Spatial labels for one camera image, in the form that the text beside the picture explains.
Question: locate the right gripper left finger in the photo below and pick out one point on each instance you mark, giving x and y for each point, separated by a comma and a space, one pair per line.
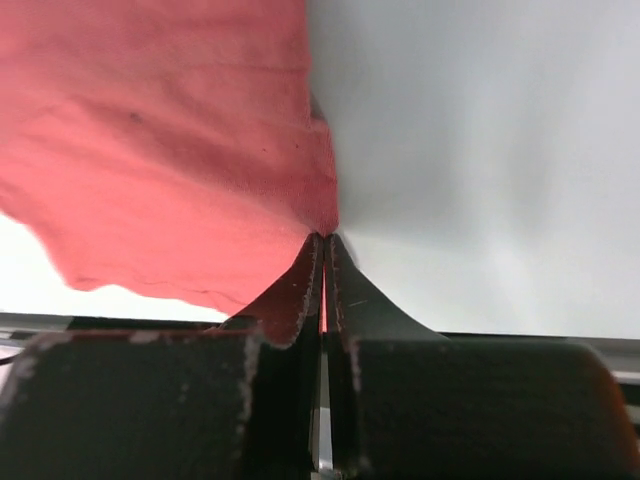
234, 401

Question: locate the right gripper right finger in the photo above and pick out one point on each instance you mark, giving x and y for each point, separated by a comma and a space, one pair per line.
410, 403

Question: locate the pink red t shirt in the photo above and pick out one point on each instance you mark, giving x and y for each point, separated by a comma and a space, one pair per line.
166, 147

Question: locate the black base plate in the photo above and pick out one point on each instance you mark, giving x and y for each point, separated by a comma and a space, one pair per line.
619, 355

